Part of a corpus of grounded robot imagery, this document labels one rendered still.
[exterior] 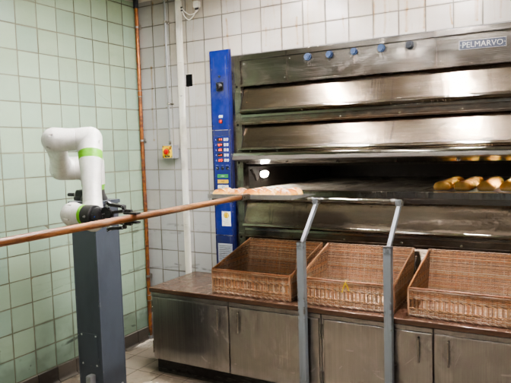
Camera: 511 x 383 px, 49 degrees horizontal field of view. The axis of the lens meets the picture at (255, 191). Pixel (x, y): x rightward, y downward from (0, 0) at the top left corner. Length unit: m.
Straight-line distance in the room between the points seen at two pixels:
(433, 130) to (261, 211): 1.26
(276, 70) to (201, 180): 0.96
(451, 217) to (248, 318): 1.32
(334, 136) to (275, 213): 0.66
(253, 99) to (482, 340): 2.05
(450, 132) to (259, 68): 1.32
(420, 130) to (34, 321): 2.61
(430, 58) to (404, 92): 0.23
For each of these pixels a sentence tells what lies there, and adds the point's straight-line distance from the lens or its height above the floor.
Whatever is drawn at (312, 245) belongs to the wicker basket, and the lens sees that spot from 3.64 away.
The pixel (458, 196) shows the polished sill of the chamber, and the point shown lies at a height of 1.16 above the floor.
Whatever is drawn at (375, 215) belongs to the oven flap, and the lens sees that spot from 3.52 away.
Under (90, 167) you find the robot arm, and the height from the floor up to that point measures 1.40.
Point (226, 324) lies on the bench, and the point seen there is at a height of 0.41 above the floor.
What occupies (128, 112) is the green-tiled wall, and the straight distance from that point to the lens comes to 4.31.
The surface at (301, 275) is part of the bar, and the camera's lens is 3.09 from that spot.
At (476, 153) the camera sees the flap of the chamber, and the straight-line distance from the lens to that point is 3.21.
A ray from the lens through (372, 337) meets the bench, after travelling 3.09.
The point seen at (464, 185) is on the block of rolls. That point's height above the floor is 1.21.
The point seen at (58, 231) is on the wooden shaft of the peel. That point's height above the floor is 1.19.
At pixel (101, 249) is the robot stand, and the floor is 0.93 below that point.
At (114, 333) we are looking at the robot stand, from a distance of 3.40.
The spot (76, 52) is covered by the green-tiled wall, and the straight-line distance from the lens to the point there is 4.02.
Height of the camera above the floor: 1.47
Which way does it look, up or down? 4 degrees down
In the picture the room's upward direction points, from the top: 2 degrees counter-clockwise
